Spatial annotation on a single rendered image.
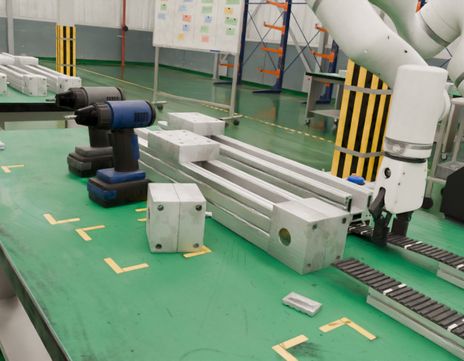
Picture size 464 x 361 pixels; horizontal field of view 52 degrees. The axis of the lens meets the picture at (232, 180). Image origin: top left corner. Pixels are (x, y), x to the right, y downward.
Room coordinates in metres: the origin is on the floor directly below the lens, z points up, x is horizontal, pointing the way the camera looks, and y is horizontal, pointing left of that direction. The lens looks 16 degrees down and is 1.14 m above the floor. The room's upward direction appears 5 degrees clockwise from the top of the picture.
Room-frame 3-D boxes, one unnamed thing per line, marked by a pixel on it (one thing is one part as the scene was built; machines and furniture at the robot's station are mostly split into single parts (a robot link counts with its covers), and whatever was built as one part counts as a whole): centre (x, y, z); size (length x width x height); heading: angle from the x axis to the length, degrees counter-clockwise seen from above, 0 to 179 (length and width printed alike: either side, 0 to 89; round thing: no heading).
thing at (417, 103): (0.87, -0.32, 1.06); 0.09 x 0.08 x 0.13; 143
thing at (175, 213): (0.80, 0.09, 0.83); 0.11 x 0.10 x 0.10; 106
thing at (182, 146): (1.13, 0.13, 0.87); 0.16 x 0.11 x 0.07; 37
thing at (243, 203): (1.13, 0.13, 0.82); 0.80 x 0.10 x 0.09; 37
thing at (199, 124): (1.45, 0.13, 0.87); 0.16 x 0.11 x 0.07; 37
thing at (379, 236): (0.84, -0.28, 0.83); 0.03 x 0.03 x 0.07; 37
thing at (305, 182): (1.25, -0.02, 0.82); 0.80 x 0.10 x 0.09; 37
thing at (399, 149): (0.86, -0.31, 0.98); 0.09 x 0.08 x 0.03; 127
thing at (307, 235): (0.79, -0.15, 0.83); 0.12 x 0.09 x 0.10; 127
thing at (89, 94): (1.16, 0.38, 0.89); 0.20 x 0.08 x 0.22; 136
